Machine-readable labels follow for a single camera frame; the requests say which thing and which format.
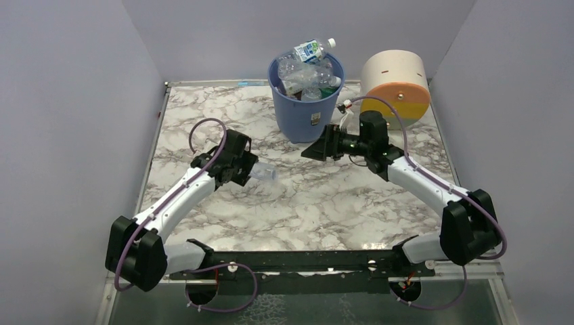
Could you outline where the round pastel drawer cabinet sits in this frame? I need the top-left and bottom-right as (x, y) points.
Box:
(360, 49), (431, 130)

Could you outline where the bottle purple blue label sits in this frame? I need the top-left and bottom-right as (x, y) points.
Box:
(249, 162), (278, 181)

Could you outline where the black aluminium mounting rail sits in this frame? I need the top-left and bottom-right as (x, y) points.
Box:
(106, 249), (503, 306)

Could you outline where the green floral label bottle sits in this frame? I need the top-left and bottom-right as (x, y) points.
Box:
(320, 87), (338, 98)

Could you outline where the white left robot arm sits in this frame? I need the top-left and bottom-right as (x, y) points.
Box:
(105, 130), (258, 292)

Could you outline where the clear bottle white cap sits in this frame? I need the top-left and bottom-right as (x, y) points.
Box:
(278, 59), (342, 89)

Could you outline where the upright-lying bottle blue white label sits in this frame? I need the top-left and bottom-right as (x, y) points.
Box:
(282, 81), (303, 97)

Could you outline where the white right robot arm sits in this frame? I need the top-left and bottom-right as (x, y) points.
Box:
(301, 111), (504, 266)

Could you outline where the clear bottle white green label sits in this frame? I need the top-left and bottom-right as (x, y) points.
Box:
(301, 87), (322, 102)

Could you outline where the blue plastic bin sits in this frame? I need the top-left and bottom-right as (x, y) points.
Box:
(267, 59), (344, 144)

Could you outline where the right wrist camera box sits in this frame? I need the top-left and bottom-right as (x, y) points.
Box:
(336, 100), (354, 129)

